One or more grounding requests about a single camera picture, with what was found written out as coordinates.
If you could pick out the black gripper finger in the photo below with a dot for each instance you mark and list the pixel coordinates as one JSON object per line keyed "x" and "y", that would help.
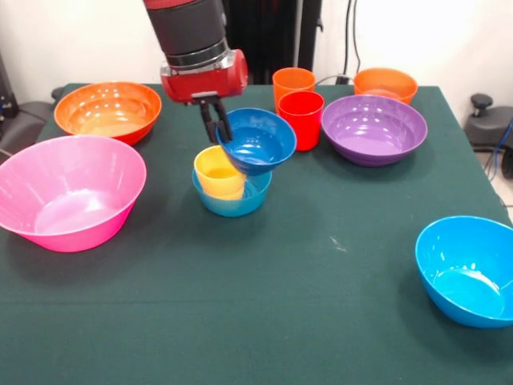
{"x": 207, "y": 124}
{"x": 222, "y": 122}

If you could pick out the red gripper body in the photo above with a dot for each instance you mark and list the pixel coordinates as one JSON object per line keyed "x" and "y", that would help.
{"x": 208, "y": 84}

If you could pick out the small dark blue bowl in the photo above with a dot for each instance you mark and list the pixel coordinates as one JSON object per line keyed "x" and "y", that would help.
{"x": 260, "y": 144}

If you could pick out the yellow cup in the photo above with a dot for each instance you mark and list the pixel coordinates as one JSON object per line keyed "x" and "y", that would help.
{"x": 216, "y": 176}

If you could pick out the small light blue bowl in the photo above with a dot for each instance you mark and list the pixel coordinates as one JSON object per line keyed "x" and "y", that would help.
{"x": 236, "y": 208}

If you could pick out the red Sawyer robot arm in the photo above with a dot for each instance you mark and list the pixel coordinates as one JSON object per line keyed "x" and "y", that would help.
{"x": 188, "y": 28}

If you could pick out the red cup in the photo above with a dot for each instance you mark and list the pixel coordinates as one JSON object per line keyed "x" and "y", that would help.
{"x": 302, "y": 128}

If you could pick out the orange cup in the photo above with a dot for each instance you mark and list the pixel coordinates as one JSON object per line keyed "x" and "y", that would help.
{"x": 292, "y": 80}

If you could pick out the large orange bowl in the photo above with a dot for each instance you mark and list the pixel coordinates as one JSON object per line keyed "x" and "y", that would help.
{"x": 108, "y": 112}

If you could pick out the purple bowl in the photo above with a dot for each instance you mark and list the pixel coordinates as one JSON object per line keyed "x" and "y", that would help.
{"x": 374, "y": 136}

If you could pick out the large pink bowl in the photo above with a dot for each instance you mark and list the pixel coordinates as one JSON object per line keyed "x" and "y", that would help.
{"x": 80, "y": 216}

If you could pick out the dark green table cloth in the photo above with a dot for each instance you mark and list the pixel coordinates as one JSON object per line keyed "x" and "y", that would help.
{"x": 256, "y": 280}

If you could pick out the small orange bowl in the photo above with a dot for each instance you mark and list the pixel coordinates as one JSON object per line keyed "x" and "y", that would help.
{"x": 384, "y": 82}

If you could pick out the large light blue bowl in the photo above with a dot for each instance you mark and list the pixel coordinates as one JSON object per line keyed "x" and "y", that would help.
{"x": 461, "y": 272}

